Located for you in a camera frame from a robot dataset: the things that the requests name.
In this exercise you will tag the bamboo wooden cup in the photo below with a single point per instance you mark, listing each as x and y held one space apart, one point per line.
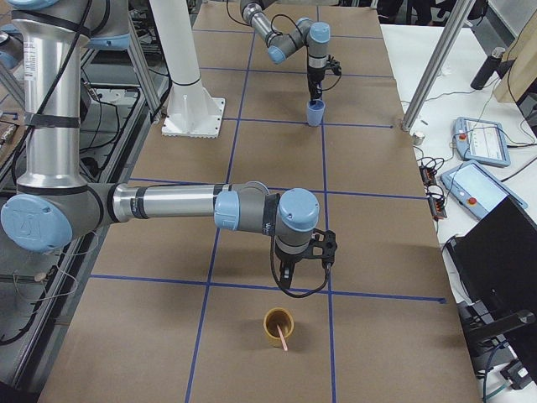
281 316

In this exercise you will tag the light blue plastic cup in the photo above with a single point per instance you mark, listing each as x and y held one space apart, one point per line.
315 115

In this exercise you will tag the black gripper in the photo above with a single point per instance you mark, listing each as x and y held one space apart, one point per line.
313 78
289 259

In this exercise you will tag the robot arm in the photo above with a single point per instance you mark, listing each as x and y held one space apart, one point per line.
55 204
314 36

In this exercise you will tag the near teach pendant tablet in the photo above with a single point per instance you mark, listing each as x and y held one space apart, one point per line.
477 189

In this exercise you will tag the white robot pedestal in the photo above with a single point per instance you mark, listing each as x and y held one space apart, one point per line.
191 110

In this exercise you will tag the far teach pendant tablet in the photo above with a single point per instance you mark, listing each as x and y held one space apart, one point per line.
481 140

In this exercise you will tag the black monitor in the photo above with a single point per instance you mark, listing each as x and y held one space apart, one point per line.
496 262

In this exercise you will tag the aluminium frame post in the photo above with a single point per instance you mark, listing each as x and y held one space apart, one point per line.
442 49

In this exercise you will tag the small metal cylinder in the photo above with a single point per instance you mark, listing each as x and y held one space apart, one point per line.
418 138

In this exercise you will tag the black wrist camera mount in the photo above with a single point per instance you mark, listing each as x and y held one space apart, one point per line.
333 65
322 246

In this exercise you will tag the black water bottle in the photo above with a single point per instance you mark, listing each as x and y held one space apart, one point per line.
490 64

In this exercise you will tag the teach pendant tablet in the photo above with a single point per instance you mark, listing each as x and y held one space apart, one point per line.
481 140
477 189

